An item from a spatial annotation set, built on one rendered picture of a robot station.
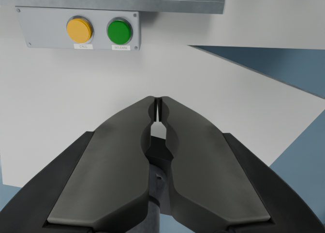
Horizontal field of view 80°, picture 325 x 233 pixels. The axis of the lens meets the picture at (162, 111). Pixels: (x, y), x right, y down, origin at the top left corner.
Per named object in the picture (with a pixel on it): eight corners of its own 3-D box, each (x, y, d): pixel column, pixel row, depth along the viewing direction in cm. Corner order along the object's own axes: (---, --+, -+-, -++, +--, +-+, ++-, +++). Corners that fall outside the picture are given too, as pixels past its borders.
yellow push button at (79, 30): (94, 41, 37) (91, 43, 35) (73, 40, 37) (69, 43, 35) (91, 17, 35) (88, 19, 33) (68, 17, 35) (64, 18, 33)
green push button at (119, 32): (131, 42, 37) (130, 45, 36) (110, 41, 37) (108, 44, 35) (130, 19, 35) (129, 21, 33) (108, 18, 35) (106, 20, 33)
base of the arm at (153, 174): (161, 195, 65) (161, 226, 57) (116, 189, 64) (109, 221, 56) (170, 166, 57) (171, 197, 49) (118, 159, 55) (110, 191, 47)
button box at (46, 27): (141, 43, 43) (139, 51, 37) (42, 40, 41) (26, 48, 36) (140, 7, 39) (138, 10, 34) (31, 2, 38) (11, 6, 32)
